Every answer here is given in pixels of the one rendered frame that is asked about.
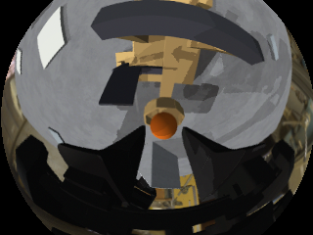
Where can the orange ball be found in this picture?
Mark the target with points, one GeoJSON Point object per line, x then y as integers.
{"type": "Point", "coordinates": [163, 126]}

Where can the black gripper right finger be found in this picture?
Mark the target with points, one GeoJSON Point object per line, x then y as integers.
{"type": "Point", "coordinates": [213, 164]}

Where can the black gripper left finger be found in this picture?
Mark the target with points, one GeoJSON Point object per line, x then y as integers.
{"type": "Point", "coordinates": [118, 163]}

